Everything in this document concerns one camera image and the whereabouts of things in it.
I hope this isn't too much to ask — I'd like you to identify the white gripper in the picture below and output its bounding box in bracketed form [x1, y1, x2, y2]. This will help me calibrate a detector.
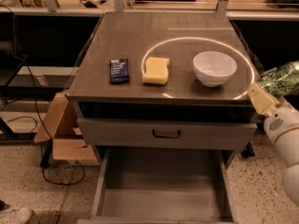
[248, 82, 299, 144]

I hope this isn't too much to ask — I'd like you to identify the green soda can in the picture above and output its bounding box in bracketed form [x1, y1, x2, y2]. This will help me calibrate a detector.
[257, 61, 299, 98]

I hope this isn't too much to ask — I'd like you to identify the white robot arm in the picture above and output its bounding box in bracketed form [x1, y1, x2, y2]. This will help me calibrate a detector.
[248, 82, 299, 205]

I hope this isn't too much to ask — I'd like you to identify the grey drawer cabinet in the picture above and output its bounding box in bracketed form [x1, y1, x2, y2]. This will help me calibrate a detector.
[67, 12, 258, 163]

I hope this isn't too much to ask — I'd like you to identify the open grey middle drawer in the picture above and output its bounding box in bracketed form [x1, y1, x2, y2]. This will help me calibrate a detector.
[78, 147, 239, 224]

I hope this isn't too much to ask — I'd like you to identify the grey upper drawer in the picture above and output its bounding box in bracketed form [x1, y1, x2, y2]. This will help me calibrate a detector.
[78, 118, 256, 150]

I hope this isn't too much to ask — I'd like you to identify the white bowl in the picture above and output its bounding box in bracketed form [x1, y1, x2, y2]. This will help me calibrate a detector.
[192, 51, 237, 87]

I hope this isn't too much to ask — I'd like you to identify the yellow sponge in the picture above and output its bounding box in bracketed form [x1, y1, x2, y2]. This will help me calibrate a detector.
[142, 57, 170, 85]

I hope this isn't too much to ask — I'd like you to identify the dark blue snack bar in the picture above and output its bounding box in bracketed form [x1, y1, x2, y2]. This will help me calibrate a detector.
[109, 58, 130, 84]

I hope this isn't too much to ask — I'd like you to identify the brown cardboard box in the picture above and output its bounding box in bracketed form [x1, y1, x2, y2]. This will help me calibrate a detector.
[34, 91, 99, 165]

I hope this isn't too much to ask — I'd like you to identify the dark side shelf unit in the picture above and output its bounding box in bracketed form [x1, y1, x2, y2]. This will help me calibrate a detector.
[0, 40, 78, 142]

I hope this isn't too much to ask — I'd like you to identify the white shoe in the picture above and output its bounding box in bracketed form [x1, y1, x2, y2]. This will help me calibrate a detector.
[0, 207, 33, 224]

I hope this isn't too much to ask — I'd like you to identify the black drawer handle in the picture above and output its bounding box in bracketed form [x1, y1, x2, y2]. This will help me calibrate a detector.
[151, 129, 181, 139]

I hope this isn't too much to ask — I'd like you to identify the black floor cable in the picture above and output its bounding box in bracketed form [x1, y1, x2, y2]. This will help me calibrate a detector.
[0, 4, 86, 187]

